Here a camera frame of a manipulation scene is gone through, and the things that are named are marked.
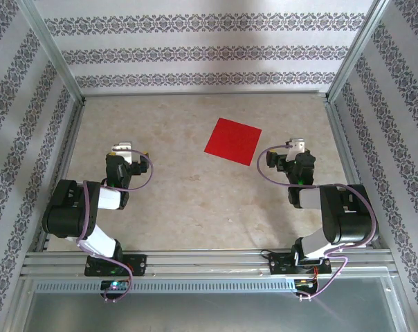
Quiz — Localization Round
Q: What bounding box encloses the aluminium rear rail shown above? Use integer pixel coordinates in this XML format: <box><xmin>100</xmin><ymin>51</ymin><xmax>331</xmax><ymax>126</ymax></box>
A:
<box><xmin>80</xmin><ymin>90</ymin><xmax>331</xmax><ymax>100</ymax></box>

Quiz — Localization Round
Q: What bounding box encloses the aluminium frame post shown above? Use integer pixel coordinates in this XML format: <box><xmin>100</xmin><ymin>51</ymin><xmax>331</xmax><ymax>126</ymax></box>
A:
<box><xmin>17</xmin><ymin>0</ymin><xmax>87</xmax><ymax>104</ymax></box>
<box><xmin>328</xmin><ymin>0</ymin><xmax>395</xmax><ymax>104</ymax></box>

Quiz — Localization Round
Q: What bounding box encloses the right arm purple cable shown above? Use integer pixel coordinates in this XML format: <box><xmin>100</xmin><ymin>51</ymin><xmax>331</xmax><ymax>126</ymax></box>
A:
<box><xmin>257</xmin><ymin>145</ymin><xmax>378</xmax><ymax>302</ymax></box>

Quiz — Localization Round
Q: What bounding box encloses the grey metal sheet panel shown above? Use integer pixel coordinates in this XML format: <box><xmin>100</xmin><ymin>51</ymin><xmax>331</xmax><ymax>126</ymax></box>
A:
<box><xmin>17</xmin><ymin>276</ymin><xmax>409</xmax><ymax>332</ymax></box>

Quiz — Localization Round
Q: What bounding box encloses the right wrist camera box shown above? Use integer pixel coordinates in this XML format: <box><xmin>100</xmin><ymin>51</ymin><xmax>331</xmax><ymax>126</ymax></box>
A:
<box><xmin>285</xmin><ymin>137</ymin><xmax>307</xmax><ymax>162</ymax></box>

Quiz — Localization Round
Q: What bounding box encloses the aluminium side rail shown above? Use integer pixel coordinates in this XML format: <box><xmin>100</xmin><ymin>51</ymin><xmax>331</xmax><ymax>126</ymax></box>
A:
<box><xmin>325</xmin><ymin>98</ymin><xmax>381</xmax><ymax>250</ymax></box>
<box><xmin>35</xmin><ymin>100</ymin><xmax>87</xmax><ymax>253</ymax></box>

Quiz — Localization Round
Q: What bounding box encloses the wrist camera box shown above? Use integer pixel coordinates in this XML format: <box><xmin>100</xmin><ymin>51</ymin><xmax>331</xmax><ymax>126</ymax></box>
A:
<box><xmin>111</xmin><ymin>140</ymin><xmax>134</xmax><ymax>163</ymax></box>
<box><xmin>285</xmin><ymin>137</ymin><xmax>307</xmax><ymax>162</ymax></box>

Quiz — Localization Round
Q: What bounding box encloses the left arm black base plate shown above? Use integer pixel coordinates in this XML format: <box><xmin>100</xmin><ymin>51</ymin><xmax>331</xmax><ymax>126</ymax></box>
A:
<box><xmin>84</xmin><ymin>253</ymin><xmax>148</xmax><ymax>277</ymax></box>

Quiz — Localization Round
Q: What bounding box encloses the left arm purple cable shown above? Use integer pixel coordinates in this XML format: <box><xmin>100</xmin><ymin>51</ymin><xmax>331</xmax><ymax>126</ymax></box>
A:
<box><xmin>76</xmin><ymin>147</ymin><xmax>154</xmax><ymax>304</ymax></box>

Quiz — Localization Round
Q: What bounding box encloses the red paper sheet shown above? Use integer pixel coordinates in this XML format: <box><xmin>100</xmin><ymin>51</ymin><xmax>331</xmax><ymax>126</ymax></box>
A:
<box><xmin>203</xmin><ymin>117</ymin><xmax>263</xmax><ymax>167</ymax></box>

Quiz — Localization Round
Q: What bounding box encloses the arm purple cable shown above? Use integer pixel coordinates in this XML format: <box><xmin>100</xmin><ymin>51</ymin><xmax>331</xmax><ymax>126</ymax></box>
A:
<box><xmin>257</xmin><ymin>145</ymin><xmax>378</xmax><ymax>302</ymax></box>
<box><xmin>76</xmin><ymin>147</ymin><xmax>154</xmax><ymax>304</ymax></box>

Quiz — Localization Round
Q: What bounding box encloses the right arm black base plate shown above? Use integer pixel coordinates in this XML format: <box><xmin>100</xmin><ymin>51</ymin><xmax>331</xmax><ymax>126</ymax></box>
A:
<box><xmin>268</xmin><ymin>251</ymin><xmax>331</xmax><ymax>277</ymax></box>

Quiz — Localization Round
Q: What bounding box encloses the grey slotted cable duct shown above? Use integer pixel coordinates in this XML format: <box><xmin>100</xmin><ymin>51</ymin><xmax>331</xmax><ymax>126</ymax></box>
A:
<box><xmin>34</xmin><ymin>279</ymin><xmax>296</xmax><ymax>293</ymax></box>

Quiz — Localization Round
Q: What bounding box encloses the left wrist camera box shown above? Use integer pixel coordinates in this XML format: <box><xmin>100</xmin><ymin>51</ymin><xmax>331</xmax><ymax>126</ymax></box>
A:
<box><xmin>111</xmin><ymin>140</ymin><xmax>134</xmax><ymax>163</ymax></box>

